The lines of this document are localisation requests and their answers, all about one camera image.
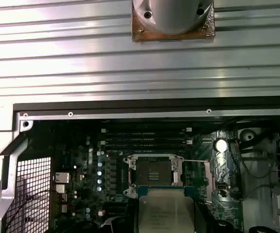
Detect silver topped CPU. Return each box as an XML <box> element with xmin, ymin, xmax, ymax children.
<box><xmin>137</xmin><ymin>185</ymin><xmax>196</xmax><ymax>233</ymax></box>

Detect green motherboard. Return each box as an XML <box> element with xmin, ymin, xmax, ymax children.
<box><xmin>52</xmin><ymin>120</ymin><xmax>244</xmax><ymax>233</ymax></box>

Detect red black twisted wire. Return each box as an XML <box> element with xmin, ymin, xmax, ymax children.
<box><xmin>7</xmin><ymin>189</ymin><xmax>69</xmax><ymax>233</ymax></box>

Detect silver coin cell battery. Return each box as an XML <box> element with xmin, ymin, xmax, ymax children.
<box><xmin>216</xmin><ymin>138</ymin><xmax>228</xmax><ymax>152</ymax></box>

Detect brown square base plate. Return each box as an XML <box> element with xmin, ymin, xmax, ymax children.
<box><xmin>132</xmin><ymin>6</ymin><xmax>215</xmax><ymax>42</ymax></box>

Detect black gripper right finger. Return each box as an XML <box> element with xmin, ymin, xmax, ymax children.
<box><xmin>193</xmin><ymin>200</ymin><xmax>279</xmax><ymax>233</ymax></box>

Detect CPU socket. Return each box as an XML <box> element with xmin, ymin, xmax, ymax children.
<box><xmin>123</xmin><ymin>154</ymin><xmax>186</xmax><ymax>198</ymax></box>

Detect black RAM slot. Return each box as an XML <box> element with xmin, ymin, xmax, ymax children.
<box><xmin>103</xmin><ymin>135</ymin><xmax>188</xmax><ymax>142</ymax></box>
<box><xmin>103</xmin><ymin>146</ymin><xmax>188</xmax><ymax>153</ymax></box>
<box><xmin>100</xmin><ymin>128</ymin><xmax>193</xmax><ymax>136</ymax></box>
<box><xmin>100</xmin><ymin>140</ymin><xmax>193</xmax><ymax>148</ymax></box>

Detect metal socket cover frame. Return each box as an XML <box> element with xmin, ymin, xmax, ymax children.
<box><xmin>171</xmin><ymin>157</ymin><xmax>183</xmax><ymax>187</ymax></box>

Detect large silver port block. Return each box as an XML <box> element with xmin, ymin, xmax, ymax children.
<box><xmin>54</xmin><ymin>171</ymin><xmax>70</xmax><ymax>183</ymax></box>

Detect thin grey wire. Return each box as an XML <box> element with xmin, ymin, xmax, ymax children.
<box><xmin>239</xmin><ymin>145</ymin><xmax>279</xmax><ymax>181</ymax></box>

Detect black and grey PC case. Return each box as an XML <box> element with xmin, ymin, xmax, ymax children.
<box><xmin>0</xmin><ymin>103</ymin><xmax>280</xmax><ymax>233</ymax></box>

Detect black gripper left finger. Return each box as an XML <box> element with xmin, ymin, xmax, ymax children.
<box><xmin>75</xmin><ymin>203</ymin><xmax>140</xmax><ymax>233</ymax></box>

